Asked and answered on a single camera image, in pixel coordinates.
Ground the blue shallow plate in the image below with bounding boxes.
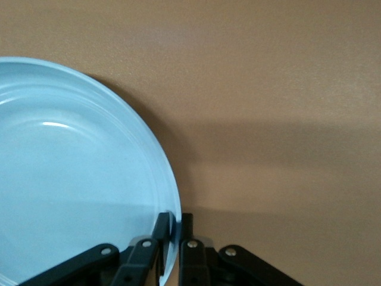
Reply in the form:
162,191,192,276
0,56,183,286

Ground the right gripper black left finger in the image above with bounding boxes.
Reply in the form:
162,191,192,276
17,212,177,286

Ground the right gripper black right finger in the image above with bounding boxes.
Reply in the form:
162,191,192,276
178,212,305,286

